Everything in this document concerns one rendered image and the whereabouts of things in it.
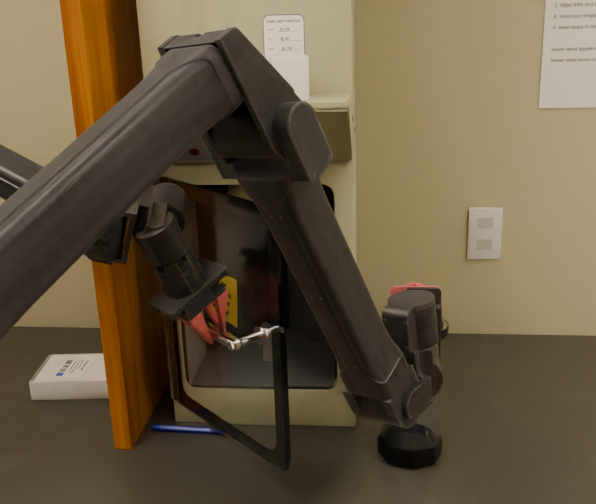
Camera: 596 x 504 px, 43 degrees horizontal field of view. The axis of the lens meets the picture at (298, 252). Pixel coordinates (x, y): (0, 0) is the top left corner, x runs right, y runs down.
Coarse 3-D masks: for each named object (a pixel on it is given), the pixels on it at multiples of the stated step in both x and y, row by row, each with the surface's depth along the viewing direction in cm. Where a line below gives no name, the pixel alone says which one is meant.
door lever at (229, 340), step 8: (208, 328) 107; (216, 328) 107; (256, 328) 106; (216, 336) 106; (224, 336) 104; (232, 336) 104; (248, 336) 105; (256, 336) 105; (264, 336) 105; (224, 344) 105; (232, 344) 103; (240, 344) 103
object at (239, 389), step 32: (192, 192) 112; (192, 224) 114; (224, 224) 107; (256, 224) 101; (224, 256) 109; (256, 256) 103; (256, 288) 104; (256, 320) 106; (192, 352) 123; (224, 352) 115; (256, 352) 108; (192, 384) 125; (224, 384) 117; (256, 384) 110; (224, 416) 120; (256, 416) 112; (256, 448) 114; (288, 448) 109
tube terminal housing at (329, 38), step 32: (160, 0) 112; (192, 0) 112; (224, 0) 111; (256, 0) 111; (288, 0) 110; (320, 0) 110; (352, 0) 113; (160, 32) 114; (192, 32) 113; (256, 32) 112; (320, 32) 111; (352, 32) 113; (320, 64) 113; (352, 64) 114; (352, 96) 114; (352, 160) 117; (352, 192) 118; (352, 224) 120; (192, 416) 134; (320, 416) 131; (352, 416) 131
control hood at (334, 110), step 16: (320, 96) 110; (336, 96) 110; (320, 112) 104; (336, 112) 103; (336, 128) 107; (352, 128) 114; (336, 144) 110; (352, 144) 115; (192, 160) 116; (208, 160) 116; (336, 160) 114
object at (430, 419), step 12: (444, 324) 116; (432, 408) 117; (420, 420) 116; (432, 420) 118; (384, 432) 120; (396, 432) 118; (408, 432) 117; (420, 432) 117; (432, 432) 118; (396, 444) 119; (408, 444) 118; (420, 444) 118; (432, 444) 119
